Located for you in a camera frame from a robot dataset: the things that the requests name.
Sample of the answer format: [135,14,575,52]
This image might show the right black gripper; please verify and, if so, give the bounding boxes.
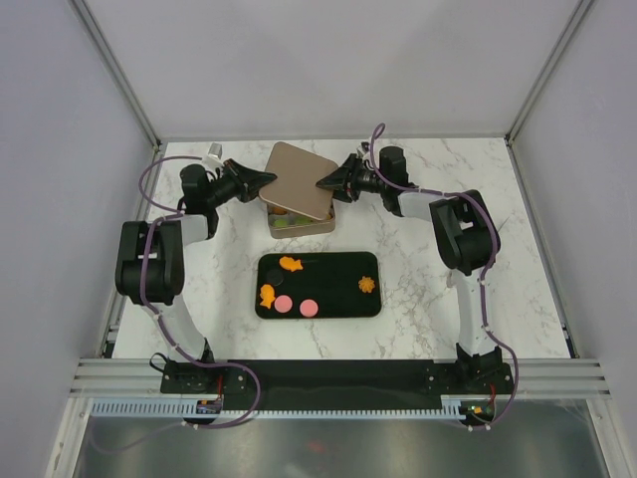
[316,154,387,204]

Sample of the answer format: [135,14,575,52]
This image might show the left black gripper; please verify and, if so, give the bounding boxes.
[206,159,277,209]

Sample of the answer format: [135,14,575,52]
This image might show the gold tin lid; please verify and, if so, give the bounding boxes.
[259,141,337,220]

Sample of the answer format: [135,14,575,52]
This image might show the gold cookie tin box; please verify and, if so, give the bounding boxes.
[267,205,335,240]

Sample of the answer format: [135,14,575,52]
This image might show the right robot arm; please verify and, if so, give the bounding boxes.
[317,142,502,393]

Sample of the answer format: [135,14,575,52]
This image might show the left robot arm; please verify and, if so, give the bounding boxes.
[114,157,277,392]

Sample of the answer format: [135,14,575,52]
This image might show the orange fish cookie upper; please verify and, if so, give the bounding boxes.
[279,256,304,272]

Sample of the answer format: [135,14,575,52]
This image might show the orange fish cookie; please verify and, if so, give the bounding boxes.
[259,284,277,310]
[279,256,304,272]

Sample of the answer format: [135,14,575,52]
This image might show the black sandwich cookie left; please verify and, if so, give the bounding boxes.
[266,269,284,286]

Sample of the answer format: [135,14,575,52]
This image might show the orange flower cookie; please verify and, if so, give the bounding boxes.
[358,276,376,294]

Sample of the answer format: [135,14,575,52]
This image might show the orange fish cookie lower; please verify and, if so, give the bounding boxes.
[259,284,277,310]

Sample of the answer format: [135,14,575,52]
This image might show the dark green tray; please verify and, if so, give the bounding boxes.
[254,251,382,320]

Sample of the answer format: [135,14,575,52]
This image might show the pink macaron left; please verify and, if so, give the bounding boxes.
[274,295,294,314]

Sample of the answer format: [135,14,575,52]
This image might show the pink macaron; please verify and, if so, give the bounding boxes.
[300,299,319,318]
[274,295,294,314]

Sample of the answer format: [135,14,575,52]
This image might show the pink macaron right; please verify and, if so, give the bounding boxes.
[300,299,319,318]

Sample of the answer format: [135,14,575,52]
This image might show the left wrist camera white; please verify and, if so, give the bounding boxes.
[204,142,223,169]

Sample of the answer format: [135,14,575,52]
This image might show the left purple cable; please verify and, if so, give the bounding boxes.
[137,156,263,429]

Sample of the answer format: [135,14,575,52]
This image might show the purple cable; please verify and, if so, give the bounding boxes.
[368,122,522,434]
[137,156,263,429]

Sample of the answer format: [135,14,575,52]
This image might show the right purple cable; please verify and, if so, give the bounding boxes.
[368,122,522,434]

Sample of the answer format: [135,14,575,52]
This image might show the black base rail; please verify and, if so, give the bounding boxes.
[160,359,514,412]

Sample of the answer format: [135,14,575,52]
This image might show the aluminium frame rail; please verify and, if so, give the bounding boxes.
[71,358,609,420]

